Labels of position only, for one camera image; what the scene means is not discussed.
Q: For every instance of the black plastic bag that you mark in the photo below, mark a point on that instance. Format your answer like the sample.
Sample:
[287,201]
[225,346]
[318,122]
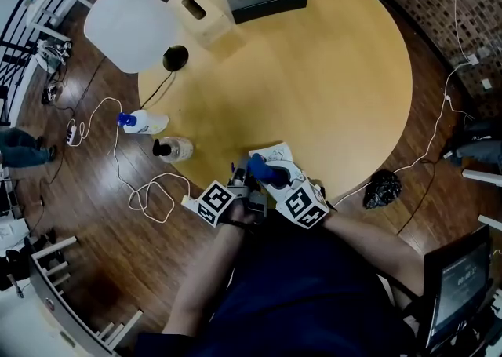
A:
[382,190]

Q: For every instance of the black railing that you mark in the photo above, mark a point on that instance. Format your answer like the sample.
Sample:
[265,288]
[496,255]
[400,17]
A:
[15,45]

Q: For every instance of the person's right forearm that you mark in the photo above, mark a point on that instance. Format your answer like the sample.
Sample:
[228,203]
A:
[376,245]

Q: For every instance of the white power adapter block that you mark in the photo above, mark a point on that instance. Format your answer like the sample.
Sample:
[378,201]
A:
[190,202]

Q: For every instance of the white bottle blue cap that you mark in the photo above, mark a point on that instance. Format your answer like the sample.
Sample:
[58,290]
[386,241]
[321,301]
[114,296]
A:
[149,122]

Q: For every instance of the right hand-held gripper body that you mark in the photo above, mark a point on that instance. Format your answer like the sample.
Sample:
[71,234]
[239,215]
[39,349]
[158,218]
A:
[304,206]

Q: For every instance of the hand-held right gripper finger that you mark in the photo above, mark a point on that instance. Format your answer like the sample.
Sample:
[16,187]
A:
[295,173]
[274,192]

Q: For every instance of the white grey rack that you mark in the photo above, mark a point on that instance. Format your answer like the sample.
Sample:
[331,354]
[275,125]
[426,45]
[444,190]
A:
[43,292]

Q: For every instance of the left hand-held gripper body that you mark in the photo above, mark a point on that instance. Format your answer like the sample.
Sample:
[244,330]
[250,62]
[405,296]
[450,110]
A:
[215,202]

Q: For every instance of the clear black-pump bottle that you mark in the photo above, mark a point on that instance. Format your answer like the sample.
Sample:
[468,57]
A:
[176,149]

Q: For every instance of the wooden tissue box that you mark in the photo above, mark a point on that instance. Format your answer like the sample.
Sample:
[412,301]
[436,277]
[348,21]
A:
[208,30]

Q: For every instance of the person's left hand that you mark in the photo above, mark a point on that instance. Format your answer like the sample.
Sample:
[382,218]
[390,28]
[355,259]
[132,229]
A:
[243,213]

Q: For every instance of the white table lamp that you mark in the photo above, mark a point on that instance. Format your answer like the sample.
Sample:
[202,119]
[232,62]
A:
[129,26]

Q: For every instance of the white power strip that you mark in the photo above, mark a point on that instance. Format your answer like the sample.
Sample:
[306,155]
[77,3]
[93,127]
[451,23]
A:
[71,133]

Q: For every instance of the person's dark blue clothing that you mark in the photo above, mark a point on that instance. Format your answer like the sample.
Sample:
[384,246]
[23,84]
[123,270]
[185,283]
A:
[306,300]

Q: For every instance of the person's left forearm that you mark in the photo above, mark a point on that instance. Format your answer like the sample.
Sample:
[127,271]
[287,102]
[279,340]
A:
[196,292]

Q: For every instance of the blue cloth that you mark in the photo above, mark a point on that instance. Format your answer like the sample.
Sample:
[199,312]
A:
[266,173]

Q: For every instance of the black monitor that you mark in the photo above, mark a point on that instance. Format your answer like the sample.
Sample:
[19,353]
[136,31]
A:
[459,296]

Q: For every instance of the black power adapter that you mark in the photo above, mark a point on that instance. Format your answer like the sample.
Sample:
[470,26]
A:
[49,94]

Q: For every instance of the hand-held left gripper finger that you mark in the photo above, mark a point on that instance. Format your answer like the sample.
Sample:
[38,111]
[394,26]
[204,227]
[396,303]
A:
[243,175]

